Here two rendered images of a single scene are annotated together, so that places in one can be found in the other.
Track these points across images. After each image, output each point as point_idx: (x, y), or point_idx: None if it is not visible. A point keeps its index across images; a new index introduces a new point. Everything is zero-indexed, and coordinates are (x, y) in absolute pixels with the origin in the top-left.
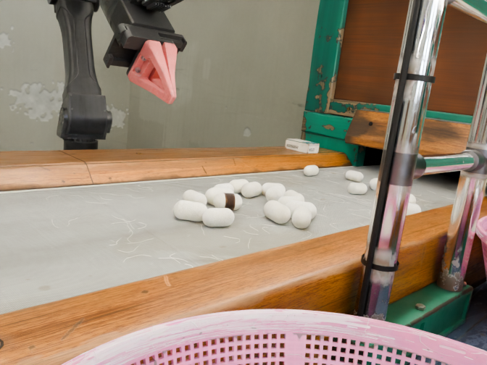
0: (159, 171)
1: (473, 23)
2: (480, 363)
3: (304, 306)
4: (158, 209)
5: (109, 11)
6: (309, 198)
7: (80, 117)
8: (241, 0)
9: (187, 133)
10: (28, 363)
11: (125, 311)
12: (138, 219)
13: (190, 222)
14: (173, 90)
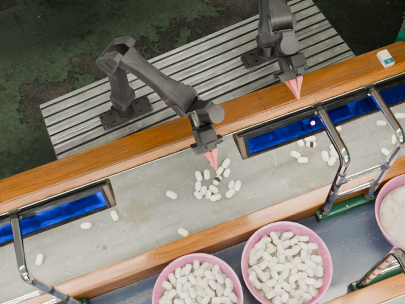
0: (294, 106)
1: None
2: (320, 242)
3: (305, 212)
4: (287, 145)
5: (276, 52)
6: (352, 130)
7: (266, 44)
8: None
9: None
10: (254, 227)
11: (267, 216)
12: (279, 154)
13: (295, 157)
14: (299, 96)
